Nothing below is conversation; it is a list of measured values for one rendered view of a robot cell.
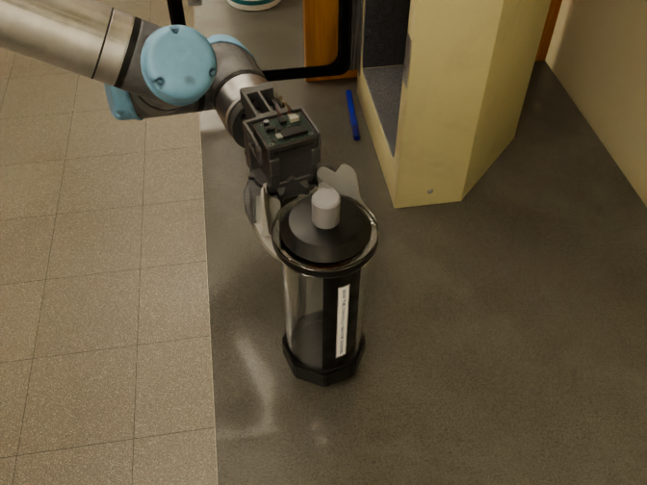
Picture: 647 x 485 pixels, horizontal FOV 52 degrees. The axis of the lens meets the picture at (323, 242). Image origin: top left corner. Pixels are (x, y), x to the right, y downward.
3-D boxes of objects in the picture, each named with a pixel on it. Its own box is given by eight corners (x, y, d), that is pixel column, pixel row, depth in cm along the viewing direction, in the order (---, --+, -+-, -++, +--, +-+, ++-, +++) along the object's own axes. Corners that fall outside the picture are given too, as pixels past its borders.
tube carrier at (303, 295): (381, 366, 80) (398, 249, 65) (299, 397, 78) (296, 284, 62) (344, 300, 87) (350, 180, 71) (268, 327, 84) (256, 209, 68)
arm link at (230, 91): (219, 132, 84) (278, 116, 86) (230, 153, 81) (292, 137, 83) (212, 81, 78) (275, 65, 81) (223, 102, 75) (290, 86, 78)
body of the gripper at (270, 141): (257, 153, 67) (221, 90, 75) (263, 214, 73) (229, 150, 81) (326, 135, 69) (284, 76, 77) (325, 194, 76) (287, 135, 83)
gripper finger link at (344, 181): (373, 195, 65) (305, 155, 70) (370, 237, 70) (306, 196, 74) (393, 180, 67) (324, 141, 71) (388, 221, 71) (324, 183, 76)
